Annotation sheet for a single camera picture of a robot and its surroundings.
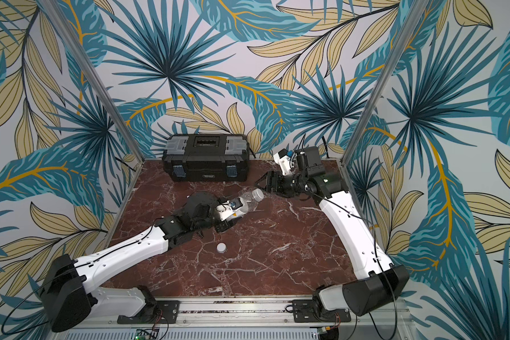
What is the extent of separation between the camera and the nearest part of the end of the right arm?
0.60m

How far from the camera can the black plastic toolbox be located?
3.27 ft

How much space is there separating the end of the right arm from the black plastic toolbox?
391mm
